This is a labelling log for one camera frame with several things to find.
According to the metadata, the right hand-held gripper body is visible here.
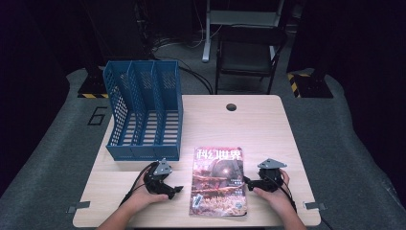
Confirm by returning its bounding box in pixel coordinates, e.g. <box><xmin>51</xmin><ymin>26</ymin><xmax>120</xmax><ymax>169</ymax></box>
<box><xmin>258</xmin><ymin>158</ymin><xmax>287</xmax><ymax>194</ymax></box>

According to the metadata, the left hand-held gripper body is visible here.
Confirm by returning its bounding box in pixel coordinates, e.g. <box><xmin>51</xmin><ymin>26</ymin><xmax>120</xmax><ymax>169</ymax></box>
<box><xmin>143</xmin><ymin>158</ymin><xmax>175</xmax><ymax>195</ymax></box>

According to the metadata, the red-brown cover magazine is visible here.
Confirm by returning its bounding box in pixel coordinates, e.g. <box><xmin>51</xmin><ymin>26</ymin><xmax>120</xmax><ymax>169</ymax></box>
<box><xmin>189</xmin><ymin>146</ymin><xmax>248</xmax><ymax>219</ymax></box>

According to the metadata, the blue plastic file rack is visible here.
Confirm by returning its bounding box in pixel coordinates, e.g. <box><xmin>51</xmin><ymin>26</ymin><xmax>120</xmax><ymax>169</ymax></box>
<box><xmin>102</xmin><ymin>59</ymin><xmax>184</xmax><ymax>162</ymax></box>

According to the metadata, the person's left hand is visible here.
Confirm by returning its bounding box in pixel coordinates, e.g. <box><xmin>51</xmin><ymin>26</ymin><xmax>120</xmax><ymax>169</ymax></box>
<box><xmin>125</xmin><ymin>186</ymin><xmax>169</xmax><ymax>214</ymax></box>

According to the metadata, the person's right hand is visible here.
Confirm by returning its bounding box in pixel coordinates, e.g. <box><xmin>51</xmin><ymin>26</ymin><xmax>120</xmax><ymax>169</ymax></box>
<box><xmin>253</xmin><ymin>170</ymin><xmax>298</xmax><ymax>219</ymax></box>

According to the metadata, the grey floor mat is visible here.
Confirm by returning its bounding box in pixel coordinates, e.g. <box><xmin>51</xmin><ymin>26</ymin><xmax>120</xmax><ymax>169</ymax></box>
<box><xmin>0</xmin><ymin>68</ymin><xmax>406</xmax><ymax>230</ymax></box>

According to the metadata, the black striped stand base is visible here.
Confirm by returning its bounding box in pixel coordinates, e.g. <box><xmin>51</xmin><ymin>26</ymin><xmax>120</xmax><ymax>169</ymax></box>
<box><xmin>77</xmin><ymin>66</ymin><xmax>109</xmax><ymax>100</ymax></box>
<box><xmin>286</xmin><ymin>68</ymin><xmax>334</xmax><ymax>99</ymax></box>

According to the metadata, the black folding chair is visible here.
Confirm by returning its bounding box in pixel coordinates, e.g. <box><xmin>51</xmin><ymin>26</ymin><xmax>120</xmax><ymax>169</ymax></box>
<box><xmin>214</xmin><ymin>25</ymin><xmax>288</xmax><ymax>95</ymax></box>

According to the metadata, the dark curtain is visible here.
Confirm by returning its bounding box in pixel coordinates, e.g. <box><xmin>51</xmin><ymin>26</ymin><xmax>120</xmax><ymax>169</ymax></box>
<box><xmin>286</xmin><ymin>0</ymin><xmax>406</xmax><ymax>205</ymax></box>
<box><xmin>0</xmin><ymin>0</ymin><xmax>103</xmax><ymax>196</ymax></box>

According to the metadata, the left hand-held gripper cable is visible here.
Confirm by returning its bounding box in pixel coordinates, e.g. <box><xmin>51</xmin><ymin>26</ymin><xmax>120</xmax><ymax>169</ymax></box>
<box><xmin>119</xmin><ymin>162</ymin><xmax>159</xmax><ymax>207</ymax></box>

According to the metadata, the hand-held gripper cable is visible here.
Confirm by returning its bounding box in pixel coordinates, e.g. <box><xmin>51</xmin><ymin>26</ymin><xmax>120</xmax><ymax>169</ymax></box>
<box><xmin>271</xmin><ymin>174</ymin><xmax>299</xmax><ymax>214</ymax></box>
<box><xmin>119</xmin><ymin>162</ymin><xmax>159</xmax><ymax>207</ymax></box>

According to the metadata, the right hand-held gripper cable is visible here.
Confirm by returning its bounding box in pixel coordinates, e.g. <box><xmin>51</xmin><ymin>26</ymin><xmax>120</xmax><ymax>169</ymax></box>
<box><xmin>271</xmin><ymin>174</ymin><xmax>299</xmax><ymax>214</ymax></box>

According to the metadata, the thin black cable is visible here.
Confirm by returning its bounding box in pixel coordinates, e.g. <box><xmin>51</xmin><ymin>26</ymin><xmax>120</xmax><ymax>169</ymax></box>
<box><xmin>320</xmin><ymin>216</ymin><xmax>334</xmax><ymax>230</ymax></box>

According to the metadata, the bundle of floor cables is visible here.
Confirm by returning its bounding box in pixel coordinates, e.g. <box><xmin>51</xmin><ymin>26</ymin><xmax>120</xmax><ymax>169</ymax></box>
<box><xmin>149</xmin><ymin>30</ymin><xmax>214</xmax><ymax>95</ymax></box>

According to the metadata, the white metal stand frame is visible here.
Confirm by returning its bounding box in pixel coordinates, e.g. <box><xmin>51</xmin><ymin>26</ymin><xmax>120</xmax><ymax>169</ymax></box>
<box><xmin>201</xmin><ymin>0</ymin><xmax>285</xmax><ymax>63</ymax></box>

